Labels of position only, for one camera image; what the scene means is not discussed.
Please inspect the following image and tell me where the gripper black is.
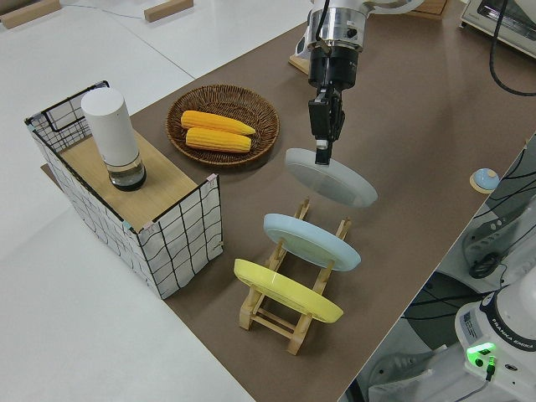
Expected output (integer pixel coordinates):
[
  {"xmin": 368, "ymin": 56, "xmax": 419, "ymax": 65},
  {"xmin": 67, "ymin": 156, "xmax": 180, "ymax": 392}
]
[{"xmin": 308, "ymin": 43, "xmax": 363, "ymax": 165}]

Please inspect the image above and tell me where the gray plate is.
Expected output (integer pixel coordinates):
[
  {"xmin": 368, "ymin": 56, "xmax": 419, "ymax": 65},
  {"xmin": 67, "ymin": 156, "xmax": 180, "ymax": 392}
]
[{"xmin": 284, "ymin": 147, "xmax": 379, "ymax": 209}]

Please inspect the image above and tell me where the light blue plate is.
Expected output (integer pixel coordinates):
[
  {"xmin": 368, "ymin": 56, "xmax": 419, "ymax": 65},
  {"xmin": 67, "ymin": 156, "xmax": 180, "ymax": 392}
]
[{"xmin": 263, "ymin": 213, "xmax": 362, "ymax": 273}]

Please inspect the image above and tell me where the yellow plate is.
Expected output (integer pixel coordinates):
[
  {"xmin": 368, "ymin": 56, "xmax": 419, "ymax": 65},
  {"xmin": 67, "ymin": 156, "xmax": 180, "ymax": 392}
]
[{"xmin": 233, "ymin": 258, "xmax": 345, "ymax": 324}]

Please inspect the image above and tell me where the wooden plate rack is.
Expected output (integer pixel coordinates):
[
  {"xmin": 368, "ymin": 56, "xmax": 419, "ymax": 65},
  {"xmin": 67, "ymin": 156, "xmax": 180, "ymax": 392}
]
[{"xmin": 238, "ymin": 196, "xmax": 353, "ymax": 356}]

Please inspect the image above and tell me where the wooden mug tree stand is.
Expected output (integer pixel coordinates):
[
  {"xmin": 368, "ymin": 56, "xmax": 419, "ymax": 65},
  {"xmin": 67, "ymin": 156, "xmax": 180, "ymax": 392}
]
[{"xmin": 287, "ymin": 53, "xmax": 313, "ymax": 75}]

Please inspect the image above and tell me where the round brown wicker basket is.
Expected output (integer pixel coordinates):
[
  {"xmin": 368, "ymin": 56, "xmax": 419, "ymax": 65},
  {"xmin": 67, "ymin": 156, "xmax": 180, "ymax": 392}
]
[{"xmin": 166, "ymin": 85, "xmax": 281, "ymax": 168}]

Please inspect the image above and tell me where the yellow corn cob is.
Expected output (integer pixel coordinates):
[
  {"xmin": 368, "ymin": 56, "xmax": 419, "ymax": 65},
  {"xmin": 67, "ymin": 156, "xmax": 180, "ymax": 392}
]
[
  {"xmin": 184, "ymin": 126, "xmax": 253, "ymax": 153},
  {"xmin": 180, "ymin": 110, "xmax": 257, "ymax": 137}
]

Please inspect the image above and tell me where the blue call bell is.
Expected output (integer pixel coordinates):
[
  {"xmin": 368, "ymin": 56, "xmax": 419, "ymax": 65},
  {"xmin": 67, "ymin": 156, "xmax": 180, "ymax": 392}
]
[{"xmin": 469, "ymin": 167, "xmax": 499, "ymax": 194}]

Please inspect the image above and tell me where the wooden block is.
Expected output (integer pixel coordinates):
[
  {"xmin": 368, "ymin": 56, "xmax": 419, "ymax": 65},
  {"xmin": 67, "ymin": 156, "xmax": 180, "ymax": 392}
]
[
  {"xmin": 143, "ymin": 0, "xmax": 194, "ymax": 23},
  {"xmin": 0, "ymin": 0, "xmax": 61, "ymax": 30}
]

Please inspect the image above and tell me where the cream toaster oven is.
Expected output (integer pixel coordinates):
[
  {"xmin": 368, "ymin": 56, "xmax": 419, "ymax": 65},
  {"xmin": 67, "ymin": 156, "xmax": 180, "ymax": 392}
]
[{"xmin": 459, "ymin": 0, "xmax": 536, "ymax": 54}]

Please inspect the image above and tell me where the gray power strip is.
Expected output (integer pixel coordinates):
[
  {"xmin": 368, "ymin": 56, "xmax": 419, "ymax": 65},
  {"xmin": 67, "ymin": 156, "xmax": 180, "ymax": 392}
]
[{"xmin": 461, "ymin": 203, "xmax": 527, "ymax": 276}]

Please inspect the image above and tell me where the white cylinder bottle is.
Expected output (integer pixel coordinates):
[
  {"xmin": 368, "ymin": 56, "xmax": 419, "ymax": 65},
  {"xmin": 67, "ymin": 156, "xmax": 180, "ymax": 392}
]
[{"xmin": 80, "ymin": 87, "xmax": 147, "ymax": 193}]

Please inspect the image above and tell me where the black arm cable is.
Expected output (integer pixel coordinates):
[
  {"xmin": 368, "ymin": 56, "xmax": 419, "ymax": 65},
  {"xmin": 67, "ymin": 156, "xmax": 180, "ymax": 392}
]
[
  {"xmin": 313, "ymin": 0, "xmax": 334, "ymax": 58},
  {"xmin": 487, "ymin": 0, "xmax": 536, "ymax": 95}
]

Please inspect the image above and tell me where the coiled black cable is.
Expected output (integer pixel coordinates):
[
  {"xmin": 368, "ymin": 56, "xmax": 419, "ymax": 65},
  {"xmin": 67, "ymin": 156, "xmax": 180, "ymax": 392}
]
[{"xmin": 468, "ymin": 254, "xmax": 500, "ymax": 281}]

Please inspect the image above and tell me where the wire grid box wooden shelf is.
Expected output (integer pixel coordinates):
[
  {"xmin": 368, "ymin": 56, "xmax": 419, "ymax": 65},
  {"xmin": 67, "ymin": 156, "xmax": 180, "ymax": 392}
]
[{"xmin": 23, "ymin": 80, "xmax": 223, "ymax": 301}]

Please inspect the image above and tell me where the thin blue cable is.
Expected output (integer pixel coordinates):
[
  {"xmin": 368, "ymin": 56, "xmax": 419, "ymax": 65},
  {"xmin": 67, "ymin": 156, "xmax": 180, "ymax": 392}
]
[{"xmin": 61, "ymin": 0, "xmax": 144, "ymax": 20}]

